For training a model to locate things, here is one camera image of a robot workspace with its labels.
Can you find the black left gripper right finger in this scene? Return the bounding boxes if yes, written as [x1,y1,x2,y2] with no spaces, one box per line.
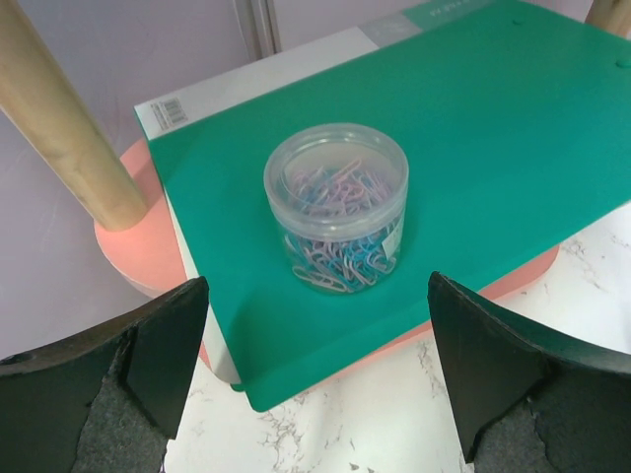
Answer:
[428,272,630,472]

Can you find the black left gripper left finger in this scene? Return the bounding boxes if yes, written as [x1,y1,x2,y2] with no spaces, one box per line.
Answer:
[1,277,209,472]

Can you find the clear paper clip jar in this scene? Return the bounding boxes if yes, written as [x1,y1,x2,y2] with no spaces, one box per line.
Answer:
[263,123,409,294]

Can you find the pink three tier shelf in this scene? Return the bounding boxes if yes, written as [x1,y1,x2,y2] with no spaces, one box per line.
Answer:
[0,0,631,390]

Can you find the green folder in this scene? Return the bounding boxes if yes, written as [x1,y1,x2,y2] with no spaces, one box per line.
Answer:
[147,0,631,413]

